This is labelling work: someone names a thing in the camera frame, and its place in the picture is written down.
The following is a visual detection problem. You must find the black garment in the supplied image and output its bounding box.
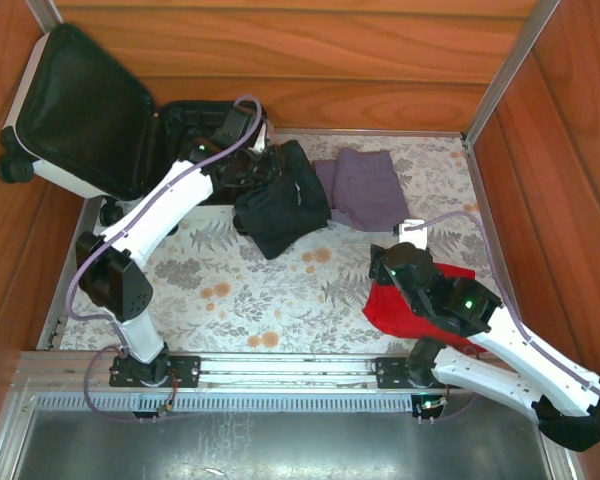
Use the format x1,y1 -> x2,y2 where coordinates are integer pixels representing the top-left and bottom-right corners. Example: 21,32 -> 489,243
232,139 -> 334,261

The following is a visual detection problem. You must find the red garment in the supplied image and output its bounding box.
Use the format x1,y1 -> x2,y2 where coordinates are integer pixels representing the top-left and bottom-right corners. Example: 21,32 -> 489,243
362,262 -> 486,354

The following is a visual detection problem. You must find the aluminium mounting rail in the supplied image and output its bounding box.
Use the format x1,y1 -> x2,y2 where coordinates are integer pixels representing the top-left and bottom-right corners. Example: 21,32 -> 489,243
12,349 -> 551,399

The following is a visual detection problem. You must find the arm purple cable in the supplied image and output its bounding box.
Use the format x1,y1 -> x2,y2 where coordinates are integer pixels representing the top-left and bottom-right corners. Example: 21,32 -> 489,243
412,209 -> 600,424
64,93 -> 264,426

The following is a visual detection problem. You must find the small green-lit circuit board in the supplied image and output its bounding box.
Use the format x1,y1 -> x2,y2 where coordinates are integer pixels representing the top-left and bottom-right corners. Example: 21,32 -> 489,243
412,392 -> 451,426

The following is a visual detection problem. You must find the aluminium corner post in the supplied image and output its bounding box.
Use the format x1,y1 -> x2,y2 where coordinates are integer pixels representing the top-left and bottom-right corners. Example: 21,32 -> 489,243
462,0 -> 561,146
23,0 -> 64,34

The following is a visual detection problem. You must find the aluminium table edge rail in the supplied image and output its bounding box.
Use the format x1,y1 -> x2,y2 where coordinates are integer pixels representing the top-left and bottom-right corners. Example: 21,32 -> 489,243
462,137 -> 531,351
269,127 -> 469,139
35,197 -> 106,351

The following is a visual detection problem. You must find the slotted grey cable duct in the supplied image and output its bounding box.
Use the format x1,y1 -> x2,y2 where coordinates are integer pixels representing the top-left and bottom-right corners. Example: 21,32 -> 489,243
29,392 -> 481,414

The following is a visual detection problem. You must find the floral tablecloth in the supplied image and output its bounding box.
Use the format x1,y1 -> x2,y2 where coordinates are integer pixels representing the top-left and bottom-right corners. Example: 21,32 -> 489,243
59,132 -> 519,356

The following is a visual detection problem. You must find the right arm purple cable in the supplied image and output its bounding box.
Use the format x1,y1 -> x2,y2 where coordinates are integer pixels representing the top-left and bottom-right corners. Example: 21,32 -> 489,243
412,209 -> 600,424

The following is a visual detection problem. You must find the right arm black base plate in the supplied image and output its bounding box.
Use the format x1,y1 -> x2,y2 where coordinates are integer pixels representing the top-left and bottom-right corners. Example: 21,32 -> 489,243
374,355 -> 464,390

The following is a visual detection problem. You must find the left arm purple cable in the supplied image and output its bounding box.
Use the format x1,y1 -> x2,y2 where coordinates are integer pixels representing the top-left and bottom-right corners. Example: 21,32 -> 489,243
64,93 -> 264,426

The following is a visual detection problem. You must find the purple garment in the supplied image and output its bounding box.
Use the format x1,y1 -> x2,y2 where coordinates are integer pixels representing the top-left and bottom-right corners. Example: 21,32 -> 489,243
312,146 -> 409,234

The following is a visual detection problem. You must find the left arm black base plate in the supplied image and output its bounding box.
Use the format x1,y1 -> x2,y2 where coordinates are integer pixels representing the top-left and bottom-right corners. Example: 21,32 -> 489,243
108,354 -> 202,389

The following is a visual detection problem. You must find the white hard-shell suitcase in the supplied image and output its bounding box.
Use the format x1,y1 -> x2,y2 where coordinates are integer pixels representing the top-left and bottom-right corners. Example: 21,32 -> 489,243
0,22 -> 271,236

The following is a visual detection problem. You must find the grey metal sheet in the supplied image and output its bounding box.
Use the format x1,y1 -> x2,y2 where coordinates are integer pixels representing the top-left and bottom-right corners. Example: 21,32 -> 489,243
9,409 -> 556,480

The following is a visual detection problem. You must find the small wired connector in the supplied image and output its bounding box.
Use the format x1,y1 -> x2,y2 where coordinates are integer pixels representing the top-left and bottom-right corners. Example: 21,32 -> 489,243
154,387 -> 181,419

